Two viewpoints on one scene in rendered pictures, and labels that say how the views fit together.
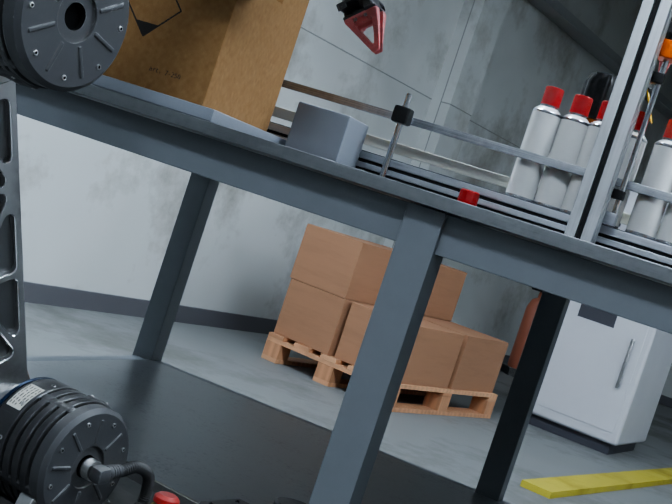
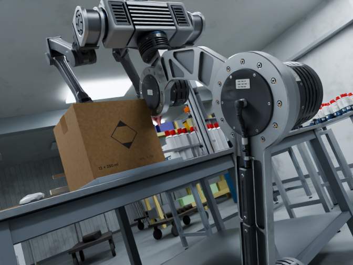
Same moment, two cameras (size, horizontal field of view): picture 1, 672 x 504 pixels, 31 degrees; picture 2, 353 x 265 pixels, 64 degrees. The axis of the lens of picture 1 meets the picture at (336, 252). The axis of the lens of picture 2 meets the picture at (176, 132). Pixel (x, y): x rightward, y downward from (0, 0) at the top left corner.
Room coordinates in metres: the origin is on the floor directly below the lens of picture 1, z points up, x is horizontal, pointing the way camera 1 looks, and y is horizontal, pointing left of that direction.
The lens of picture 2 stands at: (1.34, 1.22, 0.74)
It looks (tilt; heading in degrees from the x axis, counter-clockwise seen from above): 11 degrees up; 296
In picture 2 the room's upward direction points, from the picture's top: 20 degrees counter-clockwise
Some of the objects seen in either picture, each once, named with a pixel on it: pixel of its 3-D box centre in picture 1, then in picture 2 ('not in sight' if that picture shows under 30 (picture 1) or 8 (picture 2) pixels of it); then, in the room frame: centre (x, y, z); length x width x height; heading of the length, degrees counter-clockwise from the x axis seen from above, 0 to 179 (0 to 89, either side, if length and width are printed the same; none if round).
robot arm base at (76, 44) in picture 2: not in sight; (84, 40); (2.02, 0.35, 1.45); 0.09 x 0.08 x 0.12; 59
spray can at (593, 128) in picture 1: (592, 159); (184, 143); (2.08, -0.37, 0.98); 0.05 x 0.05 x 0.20
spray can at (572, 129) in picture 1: (565, 152); (177, 145); (2.10, -0.33, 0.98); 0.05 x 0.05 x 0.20
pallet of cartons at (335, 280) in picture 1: (401, 324); not in sight; (5.66, -0.40, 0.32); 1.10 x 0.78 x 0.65; 141
